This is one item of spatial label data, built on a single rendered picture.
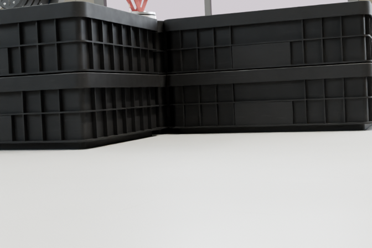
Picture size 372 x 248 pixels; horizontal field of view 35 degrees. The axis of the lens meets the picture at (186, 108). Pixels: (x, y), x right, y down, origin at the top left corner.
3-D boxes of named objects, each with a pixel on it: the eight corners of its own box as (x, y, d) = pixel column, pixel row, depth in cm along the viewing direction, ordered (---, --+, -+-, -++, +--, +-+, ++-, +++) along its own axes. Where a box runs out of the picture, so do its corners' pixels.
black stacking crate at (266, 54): (164, 79, 119) (161, 22, 119) (212, 80, 147) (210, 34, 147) (371, 68, 105) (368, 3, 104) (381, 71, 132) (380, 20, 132)
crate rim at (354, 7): (161, 31, 119) (160, 19, 119) (210, 41, 147) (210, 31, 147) (370, 13, 104) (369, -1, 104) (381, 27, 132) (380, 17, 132)
